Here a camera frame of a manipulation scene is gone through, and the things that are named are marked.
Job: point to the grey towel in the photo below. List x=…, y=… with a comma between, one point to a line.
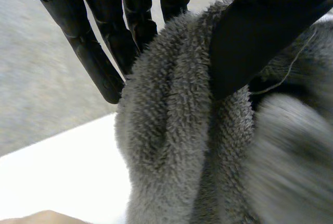
x=166, y=130

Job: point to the beige cloth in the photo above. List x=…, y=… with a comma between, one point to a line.
x=39, y=218

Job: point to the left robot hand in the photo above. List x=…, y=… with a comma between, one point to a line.
x=242, y=52

